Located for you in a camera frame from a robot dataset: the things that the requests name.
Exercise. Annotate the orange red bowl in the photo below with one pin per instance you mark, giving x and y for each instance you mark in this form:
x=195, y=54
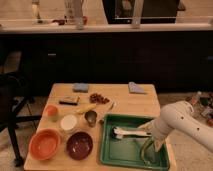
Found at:
x=44, y=144

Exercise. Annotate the dark cabinet counter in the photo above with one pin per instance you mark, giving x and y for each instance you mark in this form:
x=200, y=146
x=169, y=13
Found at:
x=173, y=61

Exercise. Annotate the green pepper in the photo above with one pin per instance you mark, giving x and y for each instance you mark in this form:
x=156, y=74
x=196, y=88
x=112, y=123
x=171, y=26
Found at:
x=144, y=148

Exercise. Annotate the green plastic tray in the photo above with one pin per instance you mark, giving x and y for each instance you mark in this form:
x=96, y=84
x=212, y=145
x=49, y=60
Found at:
x=126, y=152

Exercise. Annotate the white and black utensil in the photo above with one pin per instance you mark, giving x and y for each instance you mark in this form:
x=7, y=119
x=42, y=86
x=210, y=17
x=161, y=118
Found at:
x=119, y=132

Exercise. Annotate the grey folded cloth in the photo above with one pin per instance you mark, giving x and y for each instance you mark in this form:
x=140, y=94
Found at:
x=135, y=89

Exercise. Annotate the orange cup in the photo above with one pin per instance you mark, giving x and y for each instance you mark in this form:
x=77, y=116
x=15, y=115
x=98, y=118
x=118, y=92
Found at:
x=52, y=112

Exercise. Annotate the dark maroon bowl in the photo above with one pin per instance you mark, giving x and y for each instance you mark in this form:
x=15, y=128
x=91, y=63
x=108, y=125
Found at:
x=79, y=145

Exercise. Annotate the black office chair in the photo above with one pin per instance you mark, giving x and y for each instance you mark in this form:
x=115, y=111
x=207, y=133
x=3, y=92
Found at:
x=13, y=96

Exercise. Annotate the black rectangular block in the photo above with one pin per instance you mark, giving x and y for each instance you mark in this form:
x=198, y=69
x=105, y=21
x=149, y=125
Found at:
x=69, y=100

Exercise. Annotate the small white bowl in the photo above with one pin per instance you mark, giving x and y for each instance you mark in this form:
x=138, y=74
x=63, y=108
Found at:
x=68, y=122

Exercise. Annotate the dark metal cup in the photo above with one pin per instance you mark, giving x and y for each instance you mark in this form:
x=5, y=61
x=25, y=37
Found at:
x=91, y=117

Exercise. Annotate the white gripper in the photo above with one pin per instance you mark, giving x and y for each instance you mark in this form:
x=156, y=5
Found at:
x=158, y=131

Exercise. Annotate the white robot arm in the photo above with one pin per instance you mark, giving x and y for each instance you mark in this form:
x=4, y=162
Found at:
x=178, y=116

